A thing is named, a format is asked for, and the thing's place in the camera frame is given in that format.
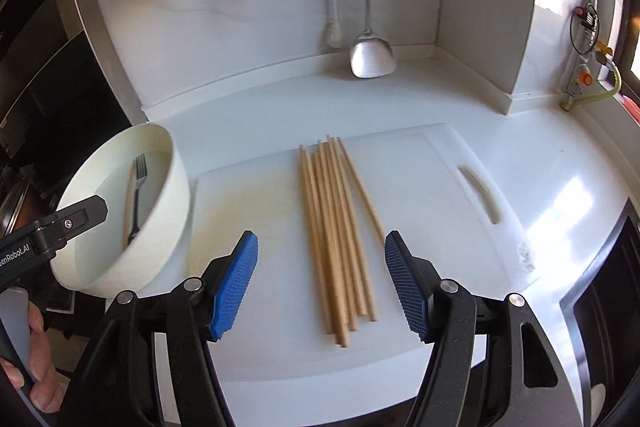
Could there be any white plastic cutting board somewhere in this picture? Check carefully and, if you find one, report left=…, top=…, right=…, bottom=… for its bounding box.
left=185, top=122, right=543, bottom=383

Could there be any window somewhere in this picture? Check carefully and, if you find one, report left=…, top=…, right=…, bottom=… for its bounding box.
left=612, top=0, right=640, bottom=82

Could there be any black range hood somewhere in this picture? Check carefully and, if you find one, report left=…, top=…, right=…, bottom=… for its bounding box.
left=0, top=0, right=146, bottom=158

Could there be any person's left hand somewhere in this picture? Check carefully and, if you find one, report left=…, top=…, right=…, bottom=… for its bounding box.
left=0, top=302, right=64, bottom=414

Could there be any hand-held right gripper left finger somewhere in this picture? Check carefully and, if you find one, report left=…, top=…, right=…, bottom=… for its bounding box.
left=55, top=230, right=261, bottom=427

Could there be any gas valve with red knob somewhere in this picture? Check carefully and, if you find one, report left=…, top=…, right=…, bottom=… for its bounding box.
left=570, top=4, right=601, bottom=55

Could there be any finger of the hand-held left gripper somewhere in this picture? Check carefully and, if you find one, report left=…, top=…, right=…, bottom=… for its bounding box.
left=31, top=195, right=109, bottom=259

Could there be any white round bowl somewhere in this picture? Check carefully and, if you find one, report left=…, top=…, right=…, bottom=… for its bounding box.
left=50, top=122, right=192, bottom=300

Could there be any pile of wooden chopsticks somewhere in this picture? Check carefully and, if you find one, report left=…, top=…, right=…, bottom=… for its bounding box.
left=298, top=134, right=386, bottom=349

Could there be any long wooden chopstick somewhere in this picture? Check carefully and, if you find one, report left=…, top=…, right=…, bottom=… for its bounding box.
left=122, top=159, right=139, bottom=248

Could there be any glass pot lid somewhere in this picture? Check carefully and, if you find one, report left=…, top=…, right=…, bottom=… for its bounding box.
left=0, top=177, right=33, bottom=238

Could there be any black handled steel fork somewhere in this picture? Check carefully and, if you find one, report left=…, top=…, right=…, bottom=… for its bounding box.
left=126, top=153, right=149, bottom=246

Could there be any yellow gas hose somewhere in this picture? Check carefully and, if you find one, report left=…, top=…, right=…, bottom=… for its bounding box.
left=560, top=42, right=626, bottom=112

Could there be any gas valve with orange knob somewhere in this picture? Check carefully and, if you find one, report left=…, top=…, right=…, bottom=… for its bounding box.
left=567, top=62, right=596, bottom=100

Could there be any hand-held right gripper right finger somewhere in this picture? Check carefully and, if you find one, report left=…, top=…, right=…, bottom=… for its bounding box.
left=384, top=230, right=581, bottom=427

